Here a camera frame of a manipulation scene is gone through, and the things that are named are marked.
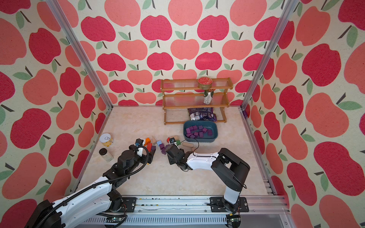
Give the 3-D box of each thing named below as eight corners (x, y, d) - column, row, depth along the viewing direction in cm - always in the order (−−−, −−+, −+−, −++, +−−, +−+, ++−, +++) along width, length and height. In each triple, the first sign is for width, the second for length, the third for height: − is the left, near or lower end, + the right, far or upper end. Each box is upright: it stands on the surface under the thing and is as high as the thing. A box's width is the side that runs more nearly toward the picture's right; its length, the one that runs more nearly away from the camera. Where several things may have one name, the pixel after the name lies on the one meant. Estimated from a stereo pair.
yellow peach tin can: (101, 147, 99) (97, 142, 95) (105, 137, 104) (101, 133, 100) (111, 147, 99) (108, 142, 95) (115, 137, 104) (112, 133, 100)
